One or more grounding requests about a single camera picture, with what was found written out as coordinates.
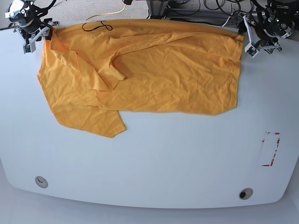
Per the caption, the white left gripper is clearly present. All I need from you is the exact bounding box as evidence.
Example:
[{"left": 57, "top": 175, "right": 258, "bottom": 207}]
[{"left": 237, "top": 13, "right": 282, "bottom": 54}]

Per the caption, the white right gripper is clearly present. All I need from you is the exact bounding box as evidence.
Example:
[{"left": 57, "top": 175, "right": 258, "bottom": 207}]
[{"left": 14, "top": 20, "right": 59, "bottom": 45}]

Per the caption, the orange t-shirt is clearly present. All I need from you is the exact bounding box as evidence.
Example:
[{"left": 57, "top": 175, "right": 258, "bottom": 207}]
[{"left": 37, "top": 20, "right": 244, "bottom": 138}]

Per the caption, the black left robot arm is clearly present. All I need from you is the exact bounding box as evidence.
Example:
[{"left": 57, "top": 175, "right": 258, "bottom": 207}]
[{"left": 238, "top": 0, "right": 299, "bottom": 57}]

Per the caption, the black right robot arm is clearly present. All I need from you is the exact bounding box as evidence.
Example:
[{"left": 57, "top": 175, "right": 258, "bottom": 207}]
[{"left": 5, "top": 0, "right": 59, "bottom": 53}]

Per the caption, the red tape rectangle marking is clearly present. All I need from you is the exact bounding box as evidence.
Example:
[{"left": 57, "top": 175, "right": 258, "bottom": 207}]
[{"left": 259, "top": 132, "right": 281, "bottom": 167}]

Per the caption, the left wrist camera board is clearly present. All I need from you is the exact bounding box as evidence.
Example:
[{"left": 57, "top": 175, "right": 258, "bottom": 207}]
[{"left": 244, "top": 46, "right": 259, "bottom": 58}]

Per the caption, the white cable on floor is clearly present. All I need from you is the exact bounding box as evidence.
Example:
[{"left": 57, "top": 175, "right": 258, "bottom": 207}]
[{"left": 221, "top": 10, "right": 245, "bottom": 28}]

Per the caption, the yellow cable on floor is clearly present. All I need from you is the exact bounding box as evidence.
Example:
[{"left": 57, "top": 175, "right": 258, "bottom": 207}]
[{"left": 85, "top": 2, "right": 127, "bottom": 21}]

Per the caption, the aluminium frame stand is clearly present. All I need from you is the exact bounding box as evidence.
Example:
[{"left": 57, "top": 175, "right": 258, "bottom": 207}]
[{"left": 146, "top": 0, "right": 256, "bottom": 26}]

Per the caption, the left table cable grommet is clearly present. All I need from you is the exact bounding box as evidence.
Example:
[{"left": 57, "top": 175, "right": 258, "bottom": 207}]
[{"left": 35, "top": 176, "right": 48, "bottom": 189}]

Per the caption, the table cable grommet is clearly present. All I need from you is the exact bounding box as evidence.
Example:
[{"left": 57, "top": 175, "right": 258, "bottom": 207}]
[
  {"left": 239, "top": 188, "right": 253, "bottom": 200},
  {"left": 35, "top": 176, "right": 48, "bottom": 189}
]

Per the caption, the right table cable grommet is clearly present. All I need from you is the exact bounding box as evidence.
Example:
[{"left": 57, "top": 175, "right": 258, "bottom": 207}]
[{"left": 239, "top": 188, "right": 253, "bottom": 200}]

